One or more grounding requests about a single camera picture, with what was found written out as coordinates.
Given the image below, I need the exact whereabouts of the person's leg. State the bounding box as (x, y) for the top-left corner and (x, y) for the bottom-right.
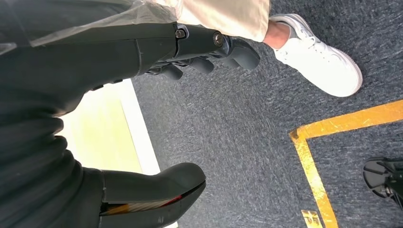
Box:
(148, 0), (291, 50)

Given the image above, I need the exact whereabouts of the light wood desk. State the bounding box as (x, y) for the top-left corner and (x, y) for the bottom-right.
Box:
(56, 78), (162, 177)

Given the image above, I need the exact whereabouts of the white sneaker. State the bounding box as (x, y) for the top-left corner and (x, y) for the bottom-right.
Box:
(269, 13), (363, 98)

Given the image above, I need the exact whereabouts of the yellow floor tape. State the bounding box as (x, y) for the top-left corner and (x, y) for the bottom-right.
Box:
(289, 99), (403, 228)

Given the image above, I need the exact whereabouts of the yellow floor sticker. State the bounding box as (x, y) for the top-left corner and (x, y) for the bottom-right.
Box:
(300, 209), (324, 228)

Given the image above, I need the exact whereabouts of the black wheeled base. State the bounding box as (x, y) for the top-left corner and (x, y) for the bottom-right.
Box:
(363, 156), (403, 211)

